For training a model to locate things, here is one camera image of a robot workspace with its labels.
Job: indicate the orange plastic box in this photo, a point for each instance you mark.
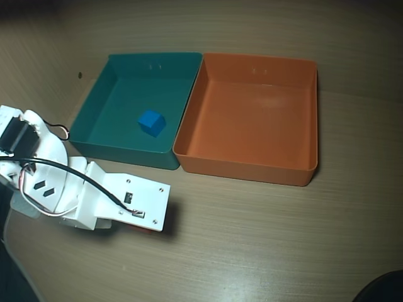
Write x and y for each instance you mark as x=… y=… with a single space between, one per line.
x=252 y=126

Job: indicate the white arm base mount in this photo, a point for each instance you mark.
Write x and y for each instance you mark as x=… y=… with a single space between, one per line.
x=25 y=208

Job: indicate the teal plastic box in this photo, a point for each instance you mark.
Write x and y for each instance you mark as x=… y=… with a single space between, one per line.
x=126 y=94

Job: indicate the blue cube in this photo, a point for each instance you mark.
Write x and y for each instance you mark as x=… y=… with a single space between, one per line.
x=151 y=122

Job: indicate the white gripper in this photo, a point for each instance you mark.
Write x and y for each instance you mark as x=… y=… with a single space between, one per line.
x=94 y=224

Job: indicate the white wrist camera mount plate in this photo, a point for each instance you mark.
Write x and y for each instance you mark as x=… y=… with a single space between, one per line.
x=138 y=195

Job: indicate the orange cube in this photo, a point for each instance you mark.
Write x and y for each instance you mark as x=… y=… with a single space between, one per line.
x=141 y=228

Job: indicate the dark round object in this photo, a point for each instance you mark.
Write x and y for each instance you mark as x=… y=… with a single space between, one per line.
x=384 y=289

